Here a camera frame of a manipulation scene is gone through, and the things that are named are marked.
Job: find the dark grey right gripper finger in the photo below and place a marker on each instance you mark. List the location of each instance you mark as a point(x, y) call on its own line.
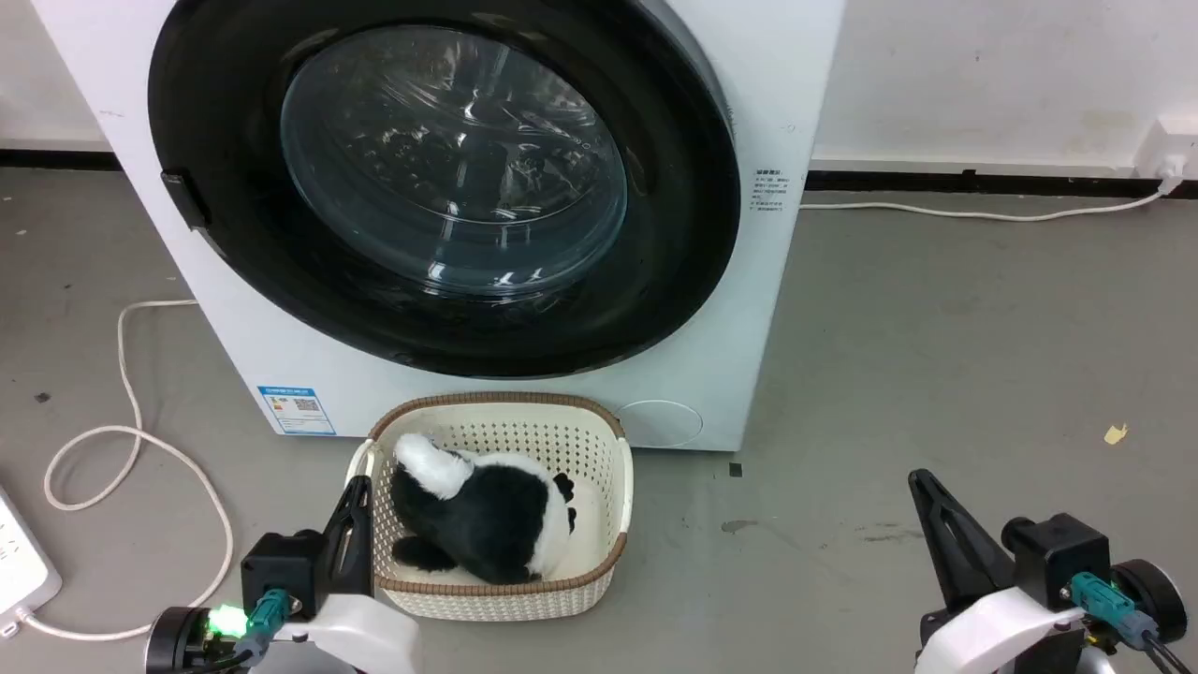
point(964, 557)

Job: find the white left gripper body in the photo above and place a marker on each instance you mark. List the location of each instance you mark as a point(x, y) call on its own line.
point(365, 641)

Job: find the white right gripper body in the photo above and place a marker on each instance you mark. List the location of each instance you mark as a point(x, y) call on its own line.
point(992, 637)

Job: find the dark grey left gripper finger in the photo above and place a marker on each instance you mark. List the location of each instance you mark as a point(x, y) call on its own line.
point(354, 548)

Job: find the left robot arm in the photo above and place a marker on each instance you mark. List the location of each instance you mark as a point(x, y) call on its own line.
point(178, 641)

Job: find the white front-load washing machine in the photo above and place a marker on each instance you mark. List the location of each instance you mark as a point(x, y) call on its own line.
point(739, 365)

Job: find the round black glass washer door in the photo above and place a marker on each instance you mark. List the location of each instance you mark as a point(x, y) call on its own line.
point(234, 140)

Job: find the black and white panda plush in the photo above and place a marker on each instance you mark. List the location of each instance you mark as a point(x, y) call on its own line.
point(487, 524)

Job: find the white perforated laundry basket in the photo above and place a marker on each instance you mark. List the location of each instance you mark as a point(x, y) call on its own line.
point(505, 601)

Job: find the blue energy label sticker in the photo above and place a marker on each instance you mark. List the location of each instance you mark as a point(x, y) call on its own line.
point(298, 410)

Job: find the yellow paper scrap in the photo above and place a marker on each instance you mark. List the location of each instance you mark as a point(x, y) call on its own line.
point(1116, 433)

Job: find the round white filter cover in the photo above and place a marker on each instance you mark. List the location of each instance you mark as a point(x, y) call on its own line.
point(660, 424)

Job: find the white power strip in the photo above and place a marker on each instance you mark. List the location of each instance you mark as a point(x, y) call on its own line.
point(19, 571)

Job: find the small printed text label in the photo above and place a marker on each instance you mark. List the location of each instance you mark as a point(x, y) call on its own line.
point(770, 191)

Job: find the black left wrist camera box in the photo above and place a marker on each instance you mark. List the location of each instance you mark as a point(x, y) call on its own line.
point(281, 566)

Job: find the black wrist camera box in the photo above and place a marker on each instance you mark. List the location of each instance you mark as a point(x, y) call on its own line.
point(1058, 552)
point(281, 566)

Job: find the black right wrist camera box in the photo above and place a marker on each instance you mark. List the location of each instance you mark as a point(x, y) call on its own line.
point(1058, 552)

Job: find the white wall socket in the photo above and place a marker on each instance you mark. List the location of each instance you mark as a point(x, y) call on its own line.
point(1170, 145)

